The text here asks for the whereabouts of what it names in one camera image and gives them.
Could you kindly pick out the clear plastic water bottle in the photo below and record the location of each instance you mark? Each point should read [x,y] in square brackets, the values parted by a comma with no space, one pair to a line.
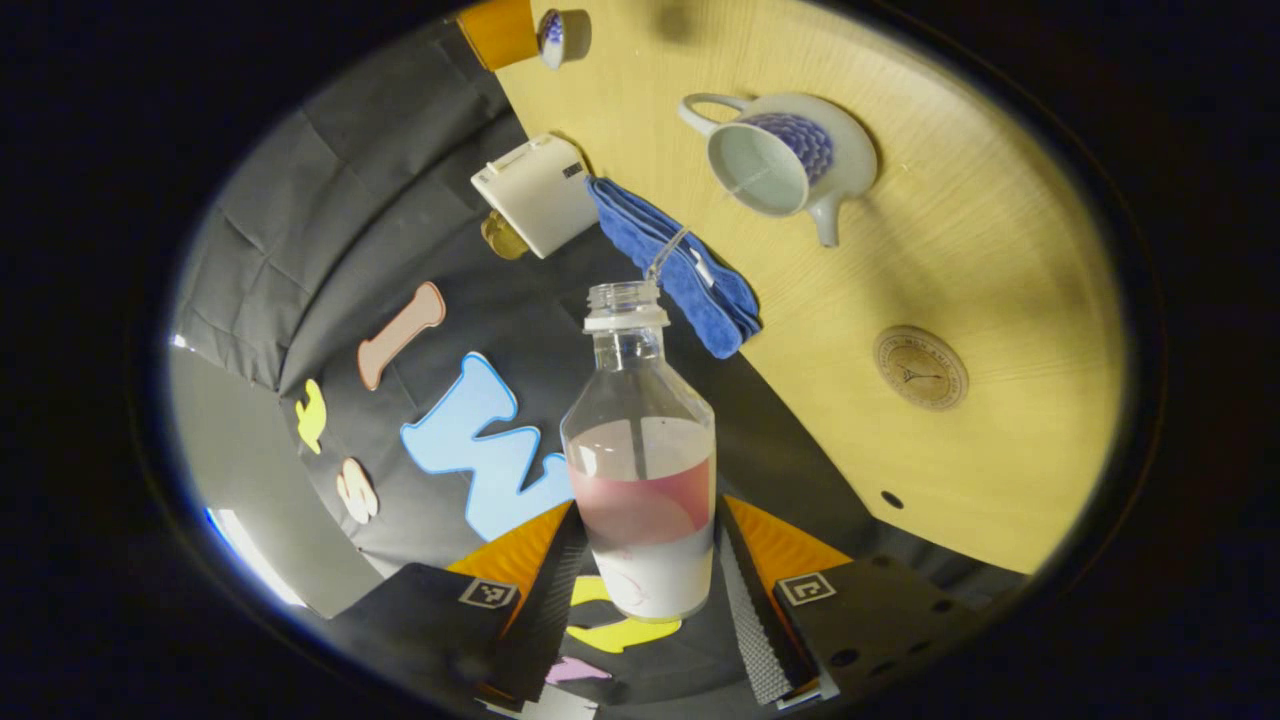
[640,480]

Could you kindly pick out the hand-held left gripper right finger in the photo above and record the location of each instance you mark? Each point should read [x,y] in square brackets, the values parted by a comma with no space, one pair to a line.
[755,620]

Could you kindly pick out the folded blue towel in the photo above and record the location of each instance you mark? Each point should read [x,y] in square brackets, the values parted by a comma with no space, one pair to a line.
[700,290]

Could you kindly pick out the white blue-patterned teacup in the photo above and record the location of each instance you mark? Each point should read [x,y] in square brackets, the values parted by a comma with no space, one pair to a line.
[845,170]

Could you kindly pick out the white toaster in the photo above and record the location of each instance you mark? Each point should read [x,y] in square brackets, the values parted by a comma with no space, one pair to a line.
[540,195]

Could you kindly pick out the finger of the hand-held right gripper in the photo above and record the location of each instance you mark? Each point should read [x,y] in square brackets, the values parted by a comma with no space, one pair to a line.
[500,30]

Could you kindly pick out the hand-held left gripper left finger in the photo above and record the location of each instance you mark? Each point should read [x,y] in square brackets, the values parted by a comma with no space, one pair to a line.
[545,630]

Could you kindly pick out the round wooden coaster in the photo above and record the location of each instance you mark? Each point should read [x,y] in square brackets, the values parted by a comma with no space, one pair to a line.
[921,368]

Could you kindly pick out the brown bread slice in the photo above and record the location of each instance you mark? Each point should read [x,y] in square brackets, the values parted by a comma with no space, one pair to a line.
[503,238]

